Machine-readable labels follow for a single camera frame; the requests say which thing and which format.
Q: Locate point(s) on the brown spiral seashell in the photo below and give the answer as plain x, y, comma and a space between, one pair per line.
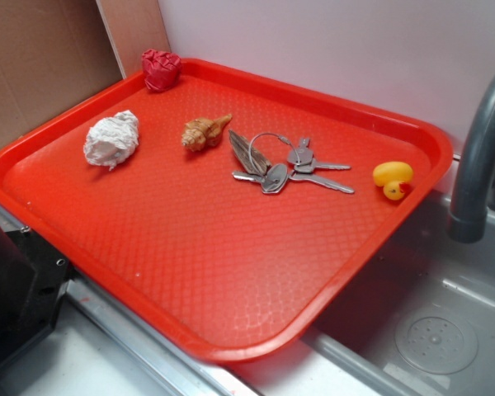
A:
202, 133

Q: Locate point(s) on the red plastic tray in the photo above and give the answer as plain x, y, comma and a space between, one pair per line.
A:
223, 270

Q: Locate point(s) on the silver key, left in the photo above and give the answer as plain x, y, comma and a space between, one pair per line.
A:
271, 183

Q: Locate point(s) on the silver key, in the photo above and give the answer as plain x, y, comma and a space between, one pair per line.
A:
321, 181
271, 183
303, 161

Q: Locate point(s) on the silver key, lower right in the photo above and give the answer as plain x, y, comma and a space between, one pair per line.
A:
321, 181

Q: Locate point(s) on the silver key, upper right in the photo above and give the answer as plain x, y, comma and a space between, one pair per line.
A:
303, 161

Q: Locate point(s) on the yellow rubber duck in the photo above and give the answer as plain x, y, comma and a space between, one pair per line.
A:
394, 178

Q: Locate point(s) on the crumpled white paper ball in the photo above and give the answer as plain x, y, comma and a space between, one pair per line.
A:
112, 140

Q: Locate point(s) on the crumpled red paper ball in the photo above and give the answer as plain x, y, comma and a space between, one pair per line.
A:
161, 69

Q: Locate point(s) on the grey toy sink basin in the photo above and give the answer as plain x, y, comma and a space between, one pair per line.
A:
418, 319

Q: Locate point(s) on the black box-shaped device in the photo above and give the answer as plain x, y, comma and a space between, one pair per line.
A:
33, 274

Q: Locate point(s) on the grey toy faucet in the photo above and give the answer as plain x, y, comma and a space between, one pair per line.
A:
474, 189

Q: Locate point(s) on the brown cardboard panel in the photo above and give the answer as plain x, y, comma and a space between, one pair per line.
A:
56, 54

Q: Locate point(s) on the brown feather keychain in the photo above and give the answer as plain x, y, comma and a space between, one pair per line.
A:
253, 160

